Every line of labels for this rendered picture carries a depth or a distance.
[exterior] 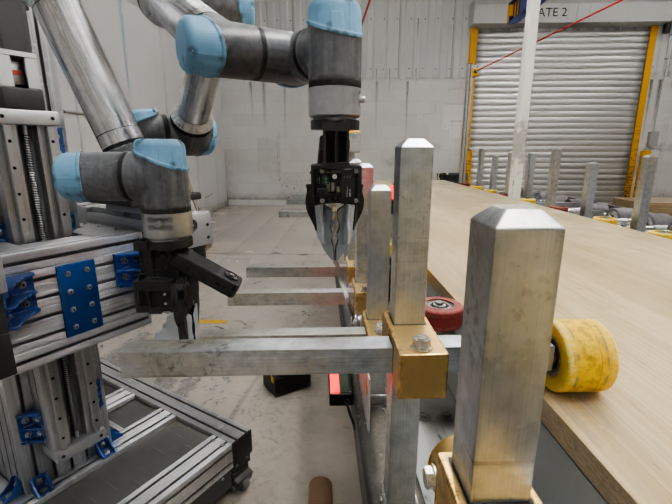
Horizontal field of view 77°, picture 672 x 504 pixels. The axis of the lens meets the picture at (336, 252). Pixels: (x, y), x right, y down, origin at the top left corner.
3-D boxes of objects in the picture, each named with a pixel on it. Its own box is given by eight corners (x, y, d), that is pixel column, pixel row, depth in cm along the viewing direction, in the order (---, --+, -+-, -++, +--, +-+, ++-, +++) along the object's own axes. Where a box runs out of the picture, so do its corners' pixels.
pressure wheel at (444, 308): (418, 374, 71) (422, 310, 68) (408, 352, 79) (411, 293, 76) (465, 373, 71) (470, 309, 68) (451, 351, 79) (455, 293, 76)
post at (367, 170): (355, 361, 104) (357, 163, 93) (354, 354, 108) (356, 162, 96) (369, 361, 105) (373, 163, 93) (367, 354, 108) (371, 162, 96)
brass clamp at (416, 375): (392, 400, 42) (393, 354, 41) (374, 340, 56) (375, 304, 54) (452, 399, 43) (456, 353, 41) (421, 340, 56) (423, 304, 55)
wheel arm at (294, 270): (246, 280, 120) (245, 266, 119) (248, 277, 124) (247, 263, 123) (397, 279, 122) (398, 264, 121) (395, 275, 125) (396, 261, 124)
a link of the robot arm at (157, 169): (141, 139, 68) (193, 139, 68) (148, 207, 71) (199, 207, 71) (116, 138, 60) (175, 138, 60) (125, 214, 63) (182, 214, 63)
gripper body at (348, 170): (309, 208, 59) (307, 118, 56) (310, 200, 67) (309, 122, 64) (363, 208, 59) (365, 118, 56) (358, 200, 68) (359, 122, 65)
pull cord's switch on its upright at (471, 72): (461, 205, 350) (471, 61, 324) (455, 203, 364) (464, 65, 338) (470, 205, 351) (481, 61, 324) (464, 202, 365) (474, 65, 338)
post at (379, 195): (365, 437, 81) (370, 185, 69) (364, 426, 84) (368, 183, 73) (384, 437, 81) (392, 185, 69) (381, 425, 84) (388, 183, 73)
